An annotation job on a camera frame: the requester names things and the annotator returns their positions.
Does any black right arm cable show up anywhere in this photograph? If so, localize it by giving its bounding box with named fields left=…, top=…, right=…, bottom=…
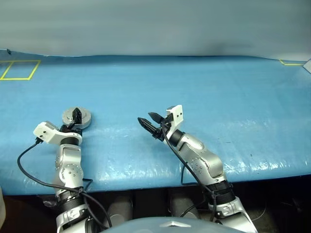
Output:
left=160, top=123, right=220, bottom=223

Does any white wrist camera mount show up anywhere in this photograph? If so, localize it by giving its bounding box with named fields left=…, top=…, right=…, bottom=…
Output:
left=165, top=104, right=184, bottom=140
left=33, top=121, right=83, bottom=145

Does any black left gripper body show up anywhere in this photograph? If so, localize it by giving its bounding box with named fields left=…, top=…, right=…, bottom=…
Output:
left=59, top=123, right=83, bottom=134

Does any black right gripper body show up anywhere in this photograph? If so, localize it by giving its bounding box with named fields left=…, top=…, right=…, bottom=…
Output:
left=153, top=115, right=174, bottom=142

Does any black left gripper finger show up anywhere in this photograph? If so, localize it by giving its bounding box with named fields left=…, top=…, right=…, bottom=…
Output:
left=72, top=107, right=84, bottom=125

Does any yellow tape grid marking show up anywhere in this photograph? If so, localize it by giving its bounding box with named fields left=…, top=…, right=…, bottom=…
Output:
left=0, top=60, right=42, bottom=81

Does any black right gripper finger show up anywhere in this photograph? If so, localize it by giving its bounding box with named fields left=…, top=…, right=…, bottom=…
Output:
left=148, top=112, right=166, bottom=125
left=137, top=117, right=163, bottom=139

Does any silver motor cover circuit board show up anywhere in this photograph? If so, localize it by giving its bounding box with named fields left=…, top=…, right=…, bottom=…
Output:
left=62, top=106, right=93, bottom=125

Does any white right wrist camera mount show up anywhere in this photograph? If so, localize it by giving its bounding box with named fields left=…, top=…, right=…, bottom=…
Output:
left=165, top=104, right=184, bottom=140

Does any pale grey robot torso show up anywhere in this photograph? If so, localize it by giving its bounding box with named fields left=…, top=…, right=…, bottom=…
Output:
left=99, top=216, right=234, bottom=233

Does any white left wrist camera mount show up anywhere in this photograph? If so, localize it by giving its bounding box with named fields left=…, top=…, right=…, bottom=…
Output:
left=33, top=121, right=83, bottom=145

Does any dark grey rounded shape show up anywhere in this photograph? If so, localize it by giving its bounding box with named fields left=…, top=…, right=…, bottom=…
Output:
left=106, top=195, right=133, bottom=222
left=170, top=193, right=201, bottom=219

